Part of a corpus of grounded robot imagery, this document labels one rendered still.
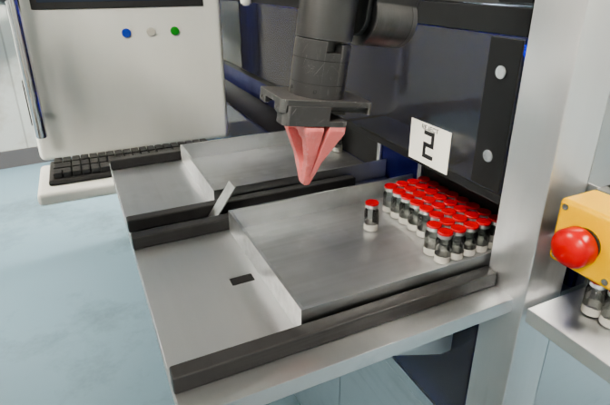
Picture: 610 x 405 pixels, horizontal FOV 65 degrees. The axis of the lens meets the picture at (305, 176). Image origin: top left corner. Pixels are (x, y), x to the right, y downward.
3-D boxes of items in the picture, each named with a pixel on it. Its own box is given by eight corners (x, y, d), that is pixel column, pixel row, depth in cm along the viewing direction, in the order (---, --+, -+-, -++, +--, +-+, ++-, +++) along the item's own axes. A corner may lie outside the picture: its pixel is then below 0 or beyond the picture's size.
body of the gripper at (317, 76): (370, 120, 50) (384, 47, 47) (280, 118, 45) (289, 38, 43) (340, 105, 55) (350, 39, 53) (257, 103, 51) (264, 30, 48)
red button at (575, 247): (567, 250, 50) (575, 215, 49) (604, 269, 47) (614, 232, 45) (542, 258, 49) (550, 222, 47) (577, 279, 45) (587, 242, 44)
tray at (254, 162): (323, 138, 115) (323, 124, 114) (385, 176, 94) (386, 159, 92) (182, 160, 102) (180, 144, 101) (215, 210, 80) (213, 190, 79)
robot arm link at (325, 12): (290, -30, 46) (326, -28, 42) (346, -20, 50) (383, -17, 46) (283, 44, 49) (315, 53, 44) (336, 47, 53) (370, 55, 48)
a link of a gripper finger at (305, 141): (356, 192, 52) (371, 108, 49) (297, 196, 49) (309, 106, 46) (328, 171, 58) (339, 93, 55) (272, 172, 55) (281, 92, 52)
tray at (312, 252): (410, 191, 87) (411, 173, 86) (527, 262, 65) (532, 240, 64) (229, 231, 74) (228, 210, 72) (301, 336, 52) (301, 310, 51)
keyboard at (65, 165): (209, 143, 135) (208, 135, 134) (222, 160, 123) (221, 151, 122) (51, 166, 119) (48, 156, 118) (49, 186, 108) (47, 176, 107)
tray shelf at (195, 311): (314, 141, 120) (314, 133, 120) (555, 294, 62) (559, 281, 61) (111, 172, 101) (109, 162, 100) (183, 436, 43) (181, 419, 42)
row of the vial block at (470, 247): (401, 203, 82) (403, 179, 80) (478, 255, 67) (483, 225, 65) (390, 206, 81) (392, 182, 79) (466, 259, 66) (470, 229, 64)
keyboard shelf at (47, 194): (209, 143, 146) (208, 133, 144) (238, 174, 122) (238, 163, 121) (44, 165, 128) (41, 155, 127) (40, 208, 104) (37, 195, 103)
